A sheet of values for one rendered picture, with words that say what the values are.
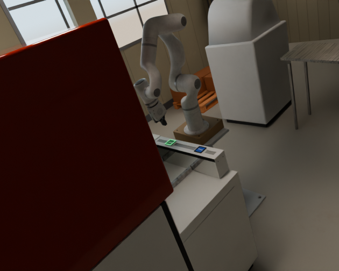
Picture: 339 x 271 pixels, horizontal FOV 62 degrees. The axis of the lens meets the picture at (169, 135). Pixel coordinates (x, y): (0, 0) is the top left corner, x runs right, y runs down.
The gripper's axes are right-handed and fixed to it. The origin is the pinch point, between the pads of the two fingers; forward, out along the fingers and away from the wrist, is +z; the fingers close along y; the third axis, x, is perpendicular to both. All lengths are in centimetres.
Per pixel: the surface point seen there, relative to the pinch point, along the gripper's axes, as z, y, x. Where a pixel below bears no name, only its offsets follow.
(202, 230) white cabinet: 32, -41, -46
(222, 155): 17.9, -1.8, -40.0
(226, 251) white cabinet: 63, -36, -46
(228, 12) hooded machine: 9, 183, 66
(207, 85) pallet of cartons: 138, 219, 180
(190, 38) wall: 80, 281, 238
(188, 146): 15.7, -2.7, -14.9
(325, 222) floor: 122, 35, -69
